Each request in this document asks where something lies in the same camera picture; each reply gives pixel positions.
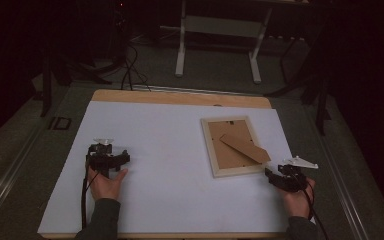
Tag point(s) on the white work board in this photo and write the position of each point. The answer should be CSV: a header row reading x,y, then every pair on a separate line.
x,y
166,166

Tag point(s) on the grey metal floor rail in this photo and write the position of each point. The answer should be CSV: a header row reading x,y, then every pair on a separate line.
x,y
6,181
343,186

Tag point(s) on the black tripod stand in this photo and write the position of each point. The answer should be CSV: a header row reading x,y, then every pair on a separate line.
x,y
63,73

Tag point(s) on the white metal stand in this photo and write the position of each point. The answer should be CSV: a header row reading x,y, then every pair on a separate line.
x,y
220,26

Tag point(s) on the black angled stand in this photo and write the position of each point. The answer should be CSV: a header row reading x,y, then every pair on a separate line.
x,y
313,83

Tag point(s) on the black rectangular floor bracket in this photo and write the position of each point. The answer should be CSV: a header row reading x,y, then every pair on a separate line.
x,y
60,123

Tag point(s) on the wooden photo frame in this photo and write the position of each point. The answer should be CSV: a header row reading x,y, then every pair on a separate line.
x,y
233,150

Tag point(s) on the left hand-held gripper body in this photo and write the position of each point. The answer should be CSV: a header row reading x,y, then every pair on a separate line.
x,y
100,161

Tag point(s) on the person's right hand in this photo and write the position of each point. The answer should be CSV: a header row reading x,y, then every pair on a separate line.
x,y
295,203

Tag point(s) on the person's left hand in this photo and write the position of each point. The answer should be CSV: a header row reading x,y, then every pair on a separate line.
x,y
105,188

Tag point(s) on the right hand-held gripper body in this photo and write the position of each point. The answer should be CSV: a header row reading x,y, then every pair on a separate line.
x,y
291,180

